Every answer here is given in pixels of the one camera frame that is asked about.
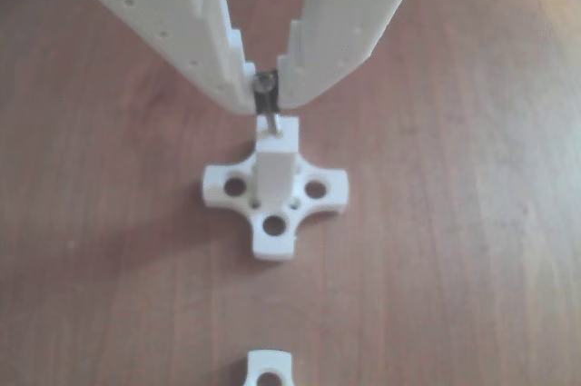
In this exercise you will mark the small metal screw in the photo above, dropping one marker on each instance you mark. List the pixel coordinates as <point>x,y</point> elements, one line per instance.
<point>272,125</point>

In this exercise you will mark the white cross-base post stand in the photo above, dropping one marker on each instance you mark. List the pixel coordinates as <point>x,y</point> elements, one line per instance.
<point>268,359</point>
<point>272,168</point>

